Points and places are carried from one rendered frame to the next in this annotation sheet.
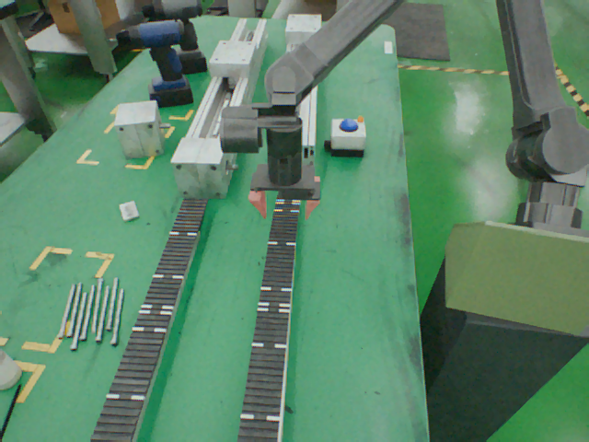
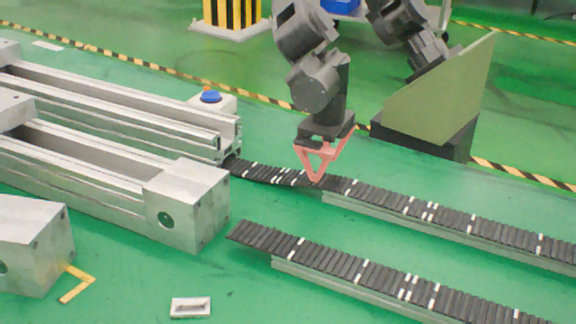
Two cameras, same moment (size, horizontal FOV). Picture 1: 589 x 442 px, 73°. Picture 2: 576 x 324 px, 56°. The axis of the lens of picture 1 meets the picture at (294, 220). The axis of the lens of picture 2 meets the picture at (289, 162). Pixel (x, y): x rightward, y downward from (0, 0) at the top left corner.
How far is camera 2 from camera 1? 0.84 m
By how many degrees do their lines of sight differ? 54
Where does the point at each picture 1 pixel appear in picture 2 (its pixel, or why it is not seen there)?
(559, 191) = (428, 33)
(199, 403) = (508, 292)
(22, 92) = not seen: outside the picture
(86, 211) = not seen: outside the picture
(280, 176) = (342, 112)
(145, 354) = (466, 301)
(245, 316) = (417, 244)
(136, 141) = (51, 254)
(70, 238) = not seen: outside the picture
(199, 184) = (212, 218)
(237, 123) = (323, 72)
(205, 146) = (184, 174)
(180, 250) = (325, 254)
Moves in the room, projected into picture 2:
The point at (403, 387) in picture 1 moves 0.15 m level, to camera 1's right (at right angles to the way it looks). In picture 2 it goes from (506, 185) to (510, 148)
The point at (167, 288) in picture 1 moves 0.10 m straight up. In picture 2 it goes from (379, 274) to (388, 215)
